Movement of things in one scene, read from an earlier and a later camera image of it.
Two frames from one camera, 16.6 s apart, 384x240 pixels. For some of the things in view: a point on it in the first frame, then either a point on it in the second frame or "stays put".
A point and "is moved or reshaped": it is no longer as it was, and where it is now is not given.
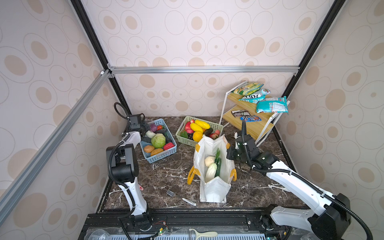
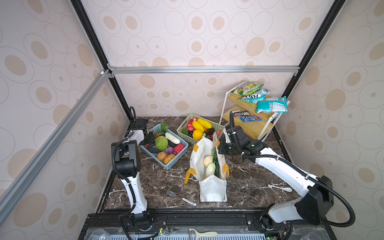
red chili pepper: (168, 145) → (178, 148)
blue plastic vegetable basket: (170, 139) → (180, 139)
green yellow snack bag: (247, 88) stays put
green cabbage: (158, 140) stays put
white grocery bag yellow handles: (214, 190) is moved or reshaped
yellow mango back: (203, 124) stays put
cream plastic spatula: (208, 233) stays put
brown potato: (148, 148) → (161, 156)
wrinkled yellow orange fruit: (197, 136) stays put
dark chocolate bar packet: (240, 113) stays put
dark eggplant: (208, 132) stays put
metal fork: (170, 193) stays put
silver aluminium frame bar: (117, 70) stays put
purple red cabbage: (153, 127) → (169, 150)
